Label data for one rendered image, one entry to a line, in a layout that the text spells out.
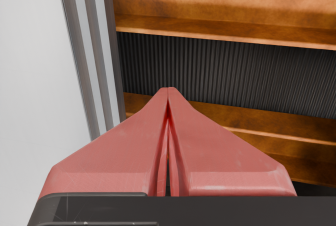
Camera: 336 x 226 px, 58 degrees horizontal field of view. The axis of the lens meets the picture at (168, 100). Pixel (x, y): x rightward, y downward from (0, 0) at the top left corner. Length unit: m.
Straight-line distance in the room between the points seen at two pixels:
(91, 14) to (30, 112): 0.11
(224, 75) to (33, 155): 0.36
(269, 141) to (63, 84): 0.32
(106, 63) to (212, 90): 0.35
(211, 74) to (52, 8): 0.39
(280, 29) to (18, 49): 0.27
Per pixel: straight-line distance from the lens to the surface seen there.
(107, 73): 0.27
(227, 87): 0.58
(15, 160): 0.35
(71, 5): 0.23
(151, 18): 0.39
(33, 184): 0.37
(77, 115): 0.26
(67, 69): 0.24
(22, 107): 0.29
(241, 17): 0.38
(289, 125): 0.43
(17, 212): 0.44
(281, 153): 0.49
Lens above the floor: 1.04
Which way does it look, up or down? 53 degrees down
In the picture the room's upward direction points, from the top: 157 degrees counter-clockwise
